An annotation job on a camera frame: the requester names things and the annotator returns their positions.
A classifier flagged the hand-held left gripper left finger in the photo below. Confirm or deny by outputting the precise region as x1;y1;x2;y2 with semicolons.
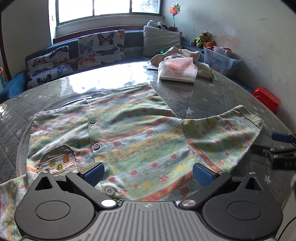
34;162;117;208

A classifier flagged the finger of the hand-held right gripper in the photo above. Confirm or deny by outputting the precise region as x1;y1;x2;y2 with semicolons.
271;132;296;146
252;144;275;156

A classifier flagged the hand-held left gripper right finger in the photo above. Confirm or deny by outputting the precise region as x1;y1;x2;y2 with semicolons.
180;162;265;207

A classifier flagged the striped patterned baby shirt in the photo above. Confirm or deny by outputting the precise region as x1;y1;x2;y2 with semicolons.
0;82;264;240

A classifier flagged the red plastic stool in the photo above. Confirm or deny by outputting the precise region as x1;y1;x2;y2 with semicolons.
253;87;281;114

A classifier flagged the clear plastic storage box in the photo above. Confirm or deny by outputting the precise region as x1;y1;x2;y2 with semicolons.
203;47;241;78

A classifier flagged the small clear plastic container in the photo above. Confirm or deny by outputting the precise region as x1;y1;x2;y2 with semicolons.
213;46;234;57

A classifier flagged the small butterfly print pillow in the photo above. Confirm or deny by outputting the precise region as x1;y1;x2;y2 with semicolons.
27;64;72;90
25;46;70;73

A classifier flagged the pink tissue pack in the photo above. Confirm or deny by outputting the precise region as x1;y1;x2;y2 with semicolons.
158;57;198;83

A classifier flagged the beige cloth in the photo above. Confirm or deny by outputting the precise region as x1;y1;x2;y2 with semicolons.
150;46;215;80

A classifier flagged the large butterfly print pillow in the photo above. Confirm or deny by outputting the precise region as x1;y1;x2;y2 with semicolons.
77;30;125;70

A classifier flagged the brown teddy bear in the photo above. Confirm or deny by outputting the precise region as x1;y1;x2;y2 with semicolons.
190;31;211;48

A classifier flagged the blue sofa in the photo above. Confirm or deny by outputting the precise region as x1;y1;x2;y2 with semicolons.
0;30;255;100

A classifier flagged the grey pillow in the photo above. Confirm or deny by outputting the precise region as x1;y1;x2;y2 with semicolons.
143;25;183;57

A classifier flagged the black and white plush toy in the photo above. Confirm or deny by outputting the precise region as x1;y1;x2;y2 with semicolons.
147;20;177;32

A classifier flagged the window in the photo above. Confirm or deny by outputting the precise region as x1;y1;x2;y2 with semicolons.
48;0;164;26

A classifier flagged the colourful pinwheel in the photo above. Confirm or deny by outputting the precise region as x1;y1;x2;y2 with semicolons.
169;2;181;28

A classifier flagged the dark wooden door frame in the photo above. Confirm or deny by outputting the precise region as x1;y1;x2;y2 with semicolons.
0;35;12;82

